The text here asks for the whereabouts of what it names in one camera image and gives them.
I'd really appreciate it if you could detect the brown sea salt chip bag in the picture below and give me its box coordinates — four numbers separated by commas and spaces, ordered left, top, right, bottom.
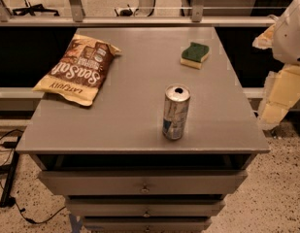
33, 34, 120, 106

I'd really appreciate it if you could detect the grey drawer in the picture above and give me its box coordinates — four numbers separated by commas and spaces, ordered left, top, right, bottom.
66, 197, 225, 217
39, 170, 248, 195
83, 217, 212, 233

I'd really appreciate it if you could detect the metal railing frame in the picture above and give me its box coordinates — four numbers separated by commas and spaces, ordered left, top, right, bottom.
0, 0, 300, 28

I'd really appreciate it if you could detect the bottom grey drawer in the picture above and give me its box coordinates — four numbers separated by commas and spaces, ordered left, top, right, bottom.
83, 217, 212, 233

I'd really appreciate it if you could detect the green and yellow sponge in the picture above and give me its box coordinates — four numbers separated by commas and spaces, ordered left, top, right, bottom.
181, 42, 210, 69

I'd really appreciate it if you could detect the black chair base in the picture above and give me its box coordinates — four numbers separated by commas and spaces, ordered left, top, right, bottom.
12, 0, 59, 17

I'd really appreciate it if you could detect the top grey drawer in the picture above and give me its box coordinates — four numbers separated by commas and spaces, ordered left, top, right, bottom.
39, 170, 248, 195

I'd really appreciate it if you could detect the silver energy drink can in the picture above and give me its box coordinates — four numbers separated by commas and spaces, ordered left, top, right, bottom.
162, 83, 190, 140

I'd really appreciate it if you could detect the grey drawer cabinet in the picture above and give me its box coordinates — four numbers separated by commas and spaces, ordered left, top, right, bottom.
15, 26, 271, 233

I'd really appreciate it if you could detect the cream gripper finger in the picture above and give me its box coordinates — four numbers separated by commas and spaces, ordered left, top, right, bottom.
257, 64, 300, 130
252, 25, 275, 50

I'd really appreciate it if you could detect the black floor cable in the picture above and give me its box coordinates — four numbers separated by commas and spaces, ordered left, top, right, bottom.
0, 128, 66, 225

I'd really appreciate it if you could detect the middle grey drawer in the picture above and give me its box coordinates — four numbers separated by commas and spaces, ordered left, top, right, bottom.
66, 197, 225, 217

